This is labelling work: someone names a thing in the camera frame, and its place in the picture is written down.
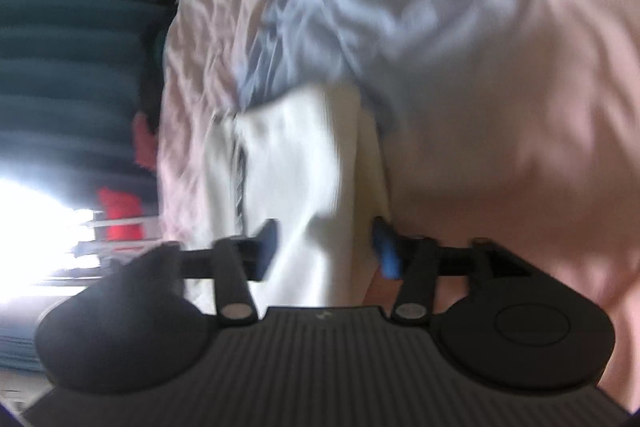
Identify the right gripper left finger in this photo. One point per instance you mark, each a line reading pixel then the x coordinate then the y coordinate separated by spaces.
pixel 150 320

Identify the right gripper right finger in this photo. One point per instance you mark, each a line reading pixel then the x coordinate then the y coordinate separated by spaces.
pixel 493 316

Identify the cream white sweatpants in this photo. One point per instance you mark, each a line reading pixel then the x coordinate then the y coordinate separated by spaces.
pixel 311 161

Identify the pile of mixed clothes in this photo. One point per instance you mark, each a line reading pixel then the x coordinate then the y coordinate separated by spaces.
pixel 150 95

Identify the garment steamer stand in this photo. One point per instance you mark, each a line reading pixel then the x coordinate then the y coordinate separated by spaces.
pixel 107 243

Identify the red garment on steamer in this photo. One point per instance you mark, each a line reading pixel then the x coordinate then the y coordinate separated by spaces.
pixel 120 205

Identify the pastel pink quilt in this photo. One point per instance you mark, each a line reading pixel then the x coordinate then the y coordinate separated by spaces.
pixel 513 119

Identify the teal blue curtain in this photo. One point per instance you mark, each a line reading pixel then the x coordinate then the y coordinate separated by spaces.
pixel 70 75

